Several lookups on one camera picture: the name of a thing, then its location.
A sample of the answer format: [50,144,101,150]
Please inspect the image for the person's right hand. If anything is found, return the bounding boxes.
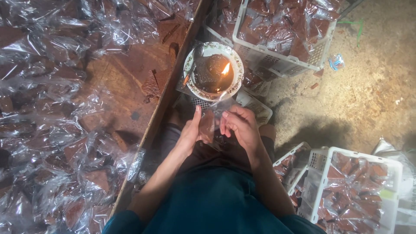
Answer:
[220,105,265,154]

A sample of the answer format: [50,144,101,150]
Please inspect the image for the person's left hand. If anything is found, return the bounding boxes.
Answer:
[175,105,204,154]

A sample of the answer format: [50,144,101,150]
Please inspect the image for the clear packet with brown piece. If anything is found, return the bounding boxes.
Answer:
[198,93,235,145]

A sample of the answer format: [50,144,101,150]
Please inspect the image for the white basket under bowl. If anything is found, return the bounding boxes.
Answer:
[175,88,273,127]

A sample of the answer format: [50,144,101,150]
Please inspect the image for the white patterned bowl oil lamp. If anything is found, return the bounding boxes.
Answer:
[183,42,244,102]

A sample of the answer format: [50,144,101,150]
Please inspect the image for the metal spoon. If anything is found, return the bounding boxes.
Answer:
[181,43,205,88]

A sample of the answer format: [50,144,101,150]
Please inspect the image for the person's teal shirt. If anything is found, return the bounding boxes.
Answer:
[102,165,327,234]

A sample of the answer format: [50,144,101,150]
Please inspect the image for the large white basket of packets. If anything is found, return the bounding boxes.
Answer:
[232,0,339,78]
[297,146,404,234]

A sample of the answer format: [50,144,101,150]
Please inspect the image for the wooden tray table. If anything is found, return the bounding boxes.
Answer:
[0,0,214,234]

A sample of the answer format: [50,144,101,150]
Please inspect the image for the blue white plastic wrapper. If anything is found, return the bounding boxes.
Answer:
[328,54,345,71]

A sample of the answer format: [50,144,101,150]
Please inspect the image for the heap of clear brown packets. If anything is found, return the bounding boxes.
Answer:
[0,0,202,234]

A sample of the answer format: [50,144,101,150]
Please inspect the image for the green plastic string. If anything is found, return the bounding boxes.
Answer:
[337,19,364,49]

